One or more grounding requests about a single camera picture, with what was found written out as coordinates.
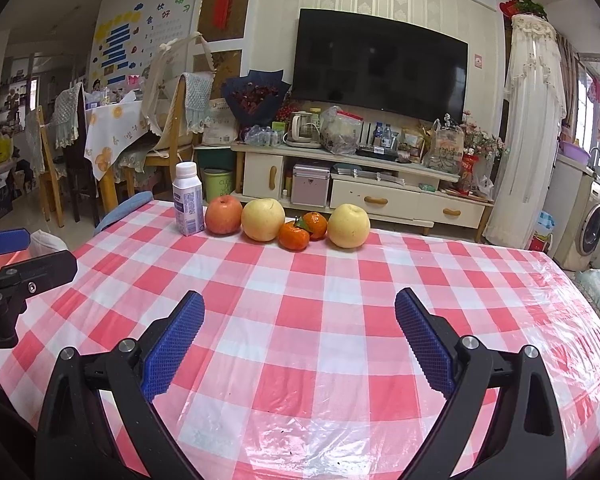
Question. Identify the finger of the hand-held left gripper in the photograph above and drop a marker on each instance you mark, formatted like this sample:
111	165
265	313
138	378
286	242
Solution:
40	270
5	241

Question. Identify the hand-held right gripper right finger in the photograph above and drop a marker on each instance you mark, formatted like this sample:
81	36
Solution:
422	342

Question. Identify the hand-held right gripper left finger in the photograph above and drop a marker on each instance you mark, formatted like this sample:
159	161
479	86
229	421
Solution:
175	345

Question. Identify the white cushion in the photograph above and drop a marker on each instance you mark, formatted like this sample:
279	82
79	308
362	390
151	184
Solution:
50	242

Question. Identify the light wooden chair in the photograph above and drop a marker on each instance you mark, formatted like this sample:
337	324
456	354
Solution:
42	160

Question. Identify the yellow bag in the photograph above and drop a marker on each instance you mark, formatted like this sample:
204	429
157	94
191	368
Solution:
0	149

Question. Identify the blue cushion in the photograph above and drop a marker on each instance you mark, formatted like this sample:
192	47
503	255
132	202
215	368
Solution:
125	210

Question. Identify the pink checked tablecloth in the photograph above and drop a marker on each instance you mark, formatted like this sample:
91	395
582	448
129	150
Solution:
305	310

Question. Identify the yellow pear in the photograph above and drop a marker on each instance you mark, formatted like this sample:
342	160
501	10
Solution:
262	220
349	226

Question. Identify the red apple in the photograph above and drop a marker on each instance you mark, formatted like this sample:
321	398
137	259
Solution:
223	216

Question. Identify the white milk bottle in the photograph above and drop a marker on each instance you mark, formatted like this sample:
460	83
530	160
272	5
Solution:
188	200

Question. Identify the dining table with orange-print cloth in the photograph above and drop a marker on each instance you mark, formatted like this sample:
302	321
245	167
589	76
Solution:
110	130

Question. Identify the orange tangerine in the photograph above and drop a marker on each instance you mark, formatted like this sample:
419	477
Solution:
294	237
316	225

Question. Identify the red packet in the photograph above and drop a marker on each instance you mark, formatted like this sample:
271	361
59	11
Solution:
467	172

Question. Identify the cream television cabinet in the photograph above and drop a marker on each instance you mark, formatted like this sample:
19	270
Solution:
260	175

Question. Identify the printed plastic bag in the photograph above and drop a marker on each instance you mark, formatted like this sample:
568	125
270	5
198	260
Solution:
442	150

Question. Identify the silver metal case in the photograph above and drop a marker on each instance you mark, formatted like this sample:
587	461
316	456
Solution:
310	185

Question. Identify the white washing machine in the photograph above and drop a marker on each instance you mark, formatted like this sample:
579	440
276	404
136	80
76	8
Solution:
587	220

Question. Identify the pink artificial flowers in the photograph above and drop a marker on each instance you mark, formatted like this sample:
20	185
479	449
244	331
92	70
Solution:
485	140

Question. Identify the white paper bag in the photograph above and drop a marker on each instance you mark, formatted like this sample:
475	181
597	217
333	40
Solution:
220	125

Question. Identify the clear plastic food bag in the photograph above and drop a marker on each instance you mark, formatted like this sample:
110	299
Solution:
341	132

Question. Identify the pack of small bottles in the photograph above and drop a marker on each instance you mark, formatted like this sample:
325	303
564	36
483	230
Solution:
261	136

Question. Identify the wooden chair with lace cover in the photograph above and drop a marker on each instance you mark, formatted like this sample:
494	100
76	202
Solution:
195	100

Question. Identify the purple basin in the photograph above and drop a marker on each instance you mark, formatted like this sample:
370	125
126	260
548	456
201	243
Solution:
575	152

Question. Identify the glass electric kettle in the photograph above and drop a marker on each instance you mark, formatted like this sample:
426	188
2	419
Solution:
302	130

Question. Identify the lace covered standing air conditioner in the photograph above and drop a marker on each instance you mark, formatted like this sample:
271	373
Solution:
530	110

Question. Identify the dark blue wrapped bouquet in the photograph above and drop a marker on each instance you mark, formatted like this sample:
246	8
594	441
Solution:
255	95

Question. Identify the black television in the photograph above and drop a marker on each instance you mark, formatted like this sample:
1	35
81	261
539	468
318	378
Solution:
380	60

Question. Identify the wall chart with blue strips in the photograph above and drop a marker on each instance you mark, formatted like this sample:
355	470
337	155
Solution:
117	45

